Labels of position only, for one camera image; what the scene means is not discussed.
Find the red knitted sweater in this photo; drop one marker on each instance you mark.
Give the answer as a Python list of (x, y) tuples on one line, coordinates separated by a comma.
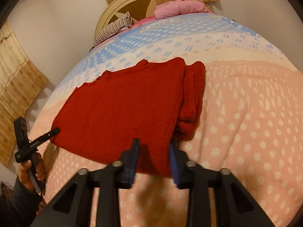
[(156, 103)]

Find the striped grey pillow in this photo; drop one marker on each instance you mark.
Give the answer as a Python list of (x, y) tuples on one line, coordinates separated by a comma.
[(122, 23)]

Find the pink folded blanket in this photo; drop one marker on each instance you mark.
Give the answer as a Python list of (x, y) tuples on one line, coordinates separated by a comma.
[(180, 7)]

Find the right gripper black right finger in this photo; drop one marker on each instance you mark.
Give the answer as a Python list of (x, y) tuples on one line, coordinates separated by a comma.
[(215, 197)]

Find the left hand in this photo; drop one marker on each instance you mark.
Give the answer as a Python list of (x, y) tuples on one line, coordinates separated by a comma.
[(29, 174)]

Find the cream wooden headboard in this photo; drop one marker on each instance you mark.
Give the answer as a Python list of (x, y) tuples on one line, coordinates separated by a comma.
[(138, 9)]

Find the pink and blue dotted bedspread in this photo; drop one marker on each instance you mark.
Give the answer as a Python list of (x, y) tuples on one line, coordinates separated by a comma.
[(251, 121)]

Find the beige side curtain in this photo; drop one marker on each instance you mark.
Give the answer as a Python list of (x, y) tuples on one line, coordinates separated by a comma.
[(21, 82)]

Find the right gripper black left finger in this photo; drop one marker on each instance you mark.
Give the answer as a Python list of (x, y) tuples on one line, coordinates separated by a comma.
[(92, 193)]

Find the dark sleeved left forearm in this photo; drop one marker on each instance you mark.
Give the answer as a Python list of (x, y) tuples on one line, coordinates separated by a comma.
[(21, 209)]

